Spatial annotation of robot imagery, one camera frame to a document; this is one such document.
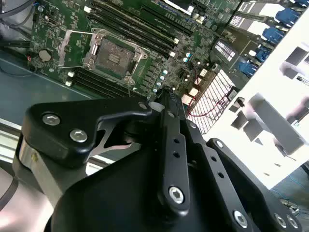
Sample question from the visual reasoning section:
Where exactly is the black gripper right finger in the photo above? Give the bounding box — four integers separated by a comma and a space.
178, 95, 304, 232

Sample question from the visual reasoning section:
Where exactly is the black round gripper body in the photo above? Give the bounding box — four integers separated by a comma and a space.
49, 142, 233, 232

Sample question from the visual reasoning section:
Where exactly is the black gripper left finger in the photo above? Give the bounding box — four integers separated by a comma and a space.
21, 87, 192, 218

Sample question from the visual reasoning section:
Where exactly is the metal socket cover frame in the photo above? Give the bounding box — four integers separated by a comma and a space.
57, 29, 102, 69

